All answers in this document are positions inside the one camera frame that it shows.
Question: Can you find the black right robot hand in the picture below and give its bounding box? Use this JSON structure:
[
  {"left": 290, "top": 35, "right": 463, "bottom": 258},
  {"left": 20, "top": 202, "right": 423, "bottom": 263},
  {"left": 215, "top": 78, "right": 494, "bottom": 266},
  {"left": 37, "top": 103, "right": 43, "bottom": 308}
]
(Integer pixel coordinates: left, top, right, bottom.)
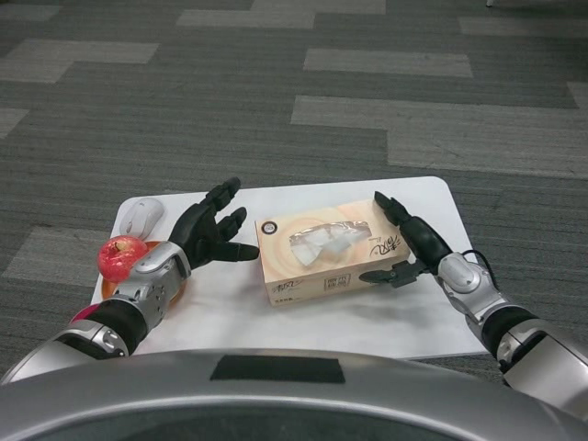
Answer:
[{"left": 358, "top": 191, "right": 452, "bottom": 289}]

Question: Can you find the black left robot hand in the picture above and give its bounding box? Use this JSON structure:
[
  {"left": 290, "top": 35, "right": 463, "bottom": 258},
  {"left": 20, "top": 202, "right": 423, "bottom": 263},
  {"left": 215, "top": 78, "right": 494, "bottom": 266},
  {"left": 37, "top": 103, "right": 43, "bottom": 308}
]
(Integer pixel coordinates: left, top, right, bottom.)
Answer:
[{"left": 168, "top": 176, "right": 261, "bottom": 270}]

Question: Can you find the beige tissue box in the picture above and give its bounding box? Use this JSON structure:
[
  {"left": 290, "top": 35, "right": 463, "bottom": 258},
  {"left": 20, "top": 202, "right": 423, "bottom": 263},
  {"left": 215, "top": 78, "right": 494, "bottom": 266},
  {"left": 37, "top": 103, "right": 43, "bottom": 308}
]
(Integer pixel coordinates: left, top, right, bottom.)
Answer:
[{"left": 254, "top": 198, "right": 413, "bottom": 311}]

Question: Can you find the white computer mouse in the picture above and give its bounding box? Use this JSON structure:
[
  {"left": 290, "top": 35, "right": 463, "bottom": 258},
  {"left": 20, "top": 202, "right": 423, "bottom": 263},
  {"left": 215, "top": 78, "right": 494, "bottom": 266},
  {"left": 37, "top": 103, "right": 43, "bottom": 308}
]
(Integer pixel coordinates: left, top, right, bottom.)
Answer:
[{"left": 118, "top": 200, "right": 165, "bottom": 240}]

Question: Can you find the red apple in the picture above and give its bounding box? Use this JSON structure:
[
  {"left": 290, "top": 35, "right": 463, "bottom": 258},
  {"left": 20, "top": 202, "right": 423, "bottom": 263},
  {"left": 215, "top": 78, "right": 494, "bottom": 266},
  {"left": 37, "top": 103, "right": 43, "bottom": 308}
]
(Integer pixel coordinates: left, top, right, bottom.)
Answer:
[{"left": 96, "top": 234, "right": 149, "bottom": 284}]

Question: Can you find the orange plastic plate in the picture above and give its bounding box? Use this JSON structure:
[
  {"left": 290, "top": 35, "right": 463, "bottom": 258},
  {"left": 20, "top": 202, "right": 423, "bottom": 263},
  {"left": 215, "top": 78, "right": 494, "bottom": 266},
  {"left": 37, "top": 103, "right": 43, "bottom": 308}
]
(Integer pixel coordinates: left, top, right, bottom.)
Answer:
[{"left": 100, "top": 238, "right": 188, "bottom": 307}]

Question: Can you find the silver robot chest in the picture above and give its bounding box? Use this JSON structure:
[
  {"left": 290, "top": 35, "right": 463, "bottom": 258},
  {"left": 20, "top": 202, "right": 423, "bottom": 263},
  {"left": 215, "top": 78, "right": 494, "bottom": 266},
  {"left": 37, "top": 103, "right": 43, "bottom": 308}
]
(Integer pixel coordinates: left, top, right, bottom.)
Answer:
[{"left": 0, "top": 348, "right": 588, "bottom": 441}]

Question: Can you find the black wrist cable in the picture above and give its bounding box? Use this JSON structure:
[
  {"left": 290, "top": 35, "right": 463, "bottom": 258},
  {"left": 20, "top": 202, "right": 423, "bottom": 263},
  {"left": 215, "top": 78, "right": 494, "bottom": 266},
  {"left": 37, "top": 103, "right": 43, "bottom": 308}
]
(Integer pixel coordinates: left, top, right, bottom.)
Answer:
[{"left": 461, "top": 247, "right": 500, "bottom": 286}]

